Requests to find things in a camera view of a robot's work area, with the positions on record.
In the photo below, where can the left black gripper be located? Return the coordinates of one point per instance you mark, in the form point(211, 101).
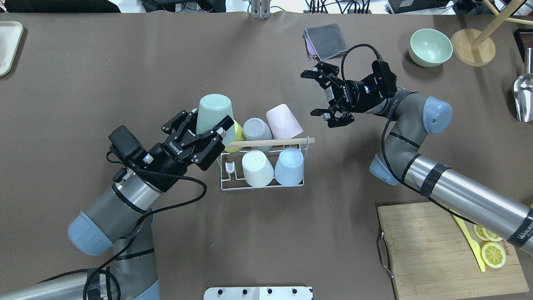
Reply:
point(165, 160)

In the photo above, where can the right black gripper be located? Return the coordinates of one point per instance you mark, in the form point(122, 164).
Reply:
point(352, 94)

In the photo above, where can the sage green cup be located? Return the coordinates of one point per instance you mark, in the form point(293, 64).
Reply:
point(212, 109)

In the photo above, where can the pink plastic cup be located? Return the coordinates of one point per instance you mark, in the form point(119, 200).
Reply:
point(283, 123)

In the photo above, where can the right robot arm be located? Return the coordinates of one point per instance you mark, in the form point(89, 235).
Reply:
point(399, 161)

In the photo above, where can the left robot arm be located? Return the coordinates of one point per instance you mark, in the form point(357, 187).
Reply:
point(121, 218)

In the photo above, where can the yellow cup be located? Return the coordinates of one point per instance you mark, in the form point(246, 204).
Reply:
point(239, 137)

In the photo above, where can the grey cup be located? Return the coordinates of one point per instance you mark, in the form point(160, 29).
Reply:
point(256, 129)

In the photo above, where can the white cup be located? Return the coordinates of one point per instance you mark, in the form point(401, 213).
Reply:
point(258, 170)

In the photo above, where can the light blue cup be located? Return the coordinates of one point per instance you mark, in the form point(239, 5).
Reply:
point(289, 168)

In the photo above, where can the purple cloth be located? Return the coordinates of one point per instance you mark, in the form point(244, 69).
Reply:
point(309, 47)

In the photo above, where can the grey folded cloth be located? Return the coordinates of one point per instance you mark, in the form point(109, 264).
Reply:
point(327, 41)

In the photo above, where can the mint green bowl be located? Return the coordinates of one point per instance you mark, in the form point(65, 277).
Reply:
point(429, 48)

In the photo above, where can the wooden mug tree stand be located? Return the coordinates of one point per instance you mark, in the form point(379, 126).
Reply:
point(476, 48)

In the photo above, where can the yellow plastic knife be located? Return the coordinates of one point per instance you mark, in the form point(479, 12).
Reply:
point(476, 249)

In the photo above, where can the bamboo cutting board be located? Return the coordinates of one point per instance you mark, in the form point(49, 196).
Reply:
point(430, 259)

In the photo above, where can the steel ice scoop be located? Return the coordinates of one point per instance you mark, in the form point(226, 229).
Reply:
point(523, 90)

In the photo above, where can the lemon slice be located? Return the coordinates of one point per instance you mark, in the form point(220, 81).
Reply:
point(478, 231)
point(490, 236)
point(493, 254)

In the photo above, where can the cream plastic tray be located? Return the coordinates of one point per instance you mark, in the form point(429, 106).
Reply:
point(10, 36)

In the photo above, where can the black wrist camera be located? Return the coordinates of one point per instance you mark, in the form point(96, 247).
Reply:
point(384, 78)

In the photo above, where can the white wire cup rack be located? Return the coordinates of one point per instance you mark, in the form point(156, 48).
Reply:
point(231, 175)

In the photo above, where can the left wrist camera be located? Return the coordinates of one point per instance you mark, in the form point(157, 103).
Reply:
point(126, 147)

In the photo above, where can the aluminium frame post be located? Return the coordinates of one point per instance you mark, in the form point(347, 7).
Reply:
point(260, 9)

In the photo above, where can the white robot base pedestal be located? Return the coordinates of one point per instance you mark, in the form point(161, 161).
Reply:
point(259, 293)

